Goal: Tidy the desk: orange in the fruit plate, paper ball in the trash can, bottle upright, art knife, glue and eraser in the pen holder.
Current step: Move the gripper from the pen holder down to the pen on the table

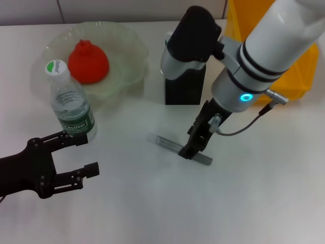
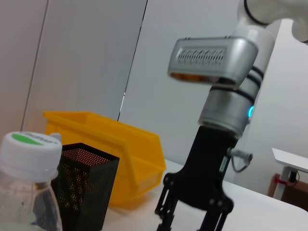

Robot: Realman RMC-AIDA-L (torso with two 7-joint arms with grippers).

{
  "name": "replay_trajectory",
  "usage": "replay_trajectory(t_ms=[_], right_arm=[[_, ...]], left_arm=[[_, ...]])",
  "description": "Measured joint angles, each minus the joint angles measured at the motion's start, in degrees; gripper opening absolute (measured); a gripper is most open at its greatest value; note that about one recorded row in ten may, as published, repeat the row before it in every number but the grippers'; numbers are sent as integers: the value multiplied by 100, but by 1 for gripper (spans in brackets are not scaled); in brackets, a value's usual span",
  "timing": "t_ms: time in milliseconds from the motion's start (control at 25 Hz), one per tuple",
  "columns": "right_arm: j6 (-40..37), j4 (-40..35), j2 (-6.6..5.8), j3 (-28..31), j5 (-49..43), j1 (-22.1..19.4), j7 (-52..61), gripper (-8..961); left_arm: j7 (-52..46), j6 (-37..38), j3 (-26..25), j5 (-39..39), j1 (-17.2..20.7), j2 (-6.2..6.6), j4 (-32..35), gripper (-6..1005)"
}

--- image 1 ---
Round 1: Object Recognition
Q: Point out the clear plastic water bottle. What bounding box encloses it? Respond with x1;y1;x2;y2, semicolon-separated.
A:
44;59;98;140

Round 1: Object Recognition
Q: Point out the black mesh pen holder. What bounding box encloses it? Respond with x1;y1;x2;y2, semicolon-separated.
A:
164;39;207;105

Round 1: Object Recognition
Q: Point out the grey right arm cable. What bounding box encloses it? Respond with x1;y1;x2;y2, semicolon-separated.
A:
217;88;289;135

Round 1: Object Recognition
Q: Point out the grey marker pen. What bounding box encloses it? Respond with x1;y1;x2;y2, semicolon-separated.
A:
148;133;213;166

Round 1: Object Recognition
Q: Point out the mint green utility knife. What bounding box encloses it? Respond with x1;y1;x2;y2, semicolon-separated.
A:
165;30;174;49

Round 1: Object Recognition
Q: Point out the red-orange orange fruit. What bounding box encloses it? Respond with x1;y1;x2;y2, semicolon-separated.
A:
67;39;110;84

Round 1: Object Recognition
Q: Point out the yellow plastic bin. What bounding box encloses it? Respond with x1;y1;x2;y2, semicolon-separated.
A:
225;0;319;106

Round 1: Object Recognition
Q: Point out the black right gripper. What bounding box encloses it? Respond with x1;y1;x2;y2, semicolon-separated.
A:
178;99;232;161

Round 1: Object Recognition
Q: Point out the green glass fruit plate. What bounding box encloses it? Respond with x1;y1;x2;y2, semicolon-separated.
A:
30;21;150;102

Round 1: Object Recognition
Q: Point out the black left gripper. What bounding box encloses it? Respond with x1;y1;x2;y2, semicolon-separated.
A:
0;130;100;199

